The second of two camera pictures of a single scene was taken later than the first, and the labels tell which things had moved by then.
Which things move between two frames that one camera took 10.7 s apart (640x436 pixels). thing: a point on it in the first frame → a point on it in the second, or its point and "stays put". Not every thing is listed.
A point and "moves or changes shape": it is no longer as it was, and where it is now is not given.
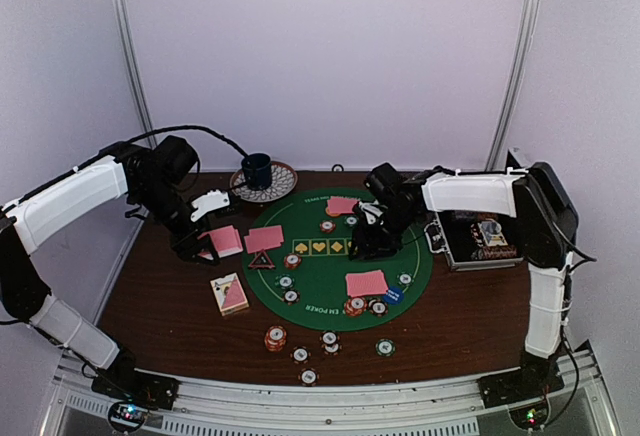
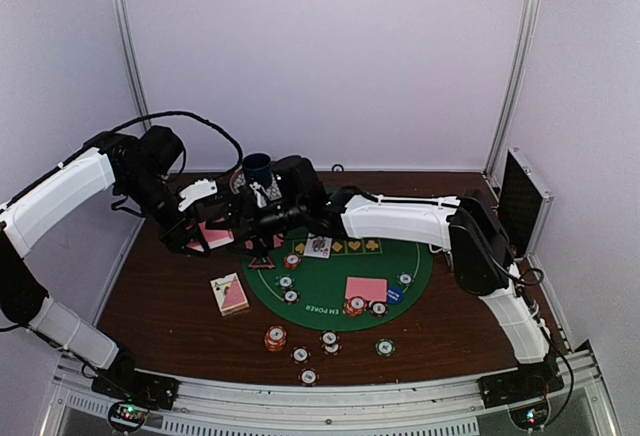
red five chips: x=354 y=306 stays put
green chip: x=405 y=279 stays put
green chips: x=284 y=281 stays put
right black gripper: x=366 y=239 → x=239 y=206
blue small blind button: x=395 y=295 stays put
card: x=366 y=283 moves or changes shape
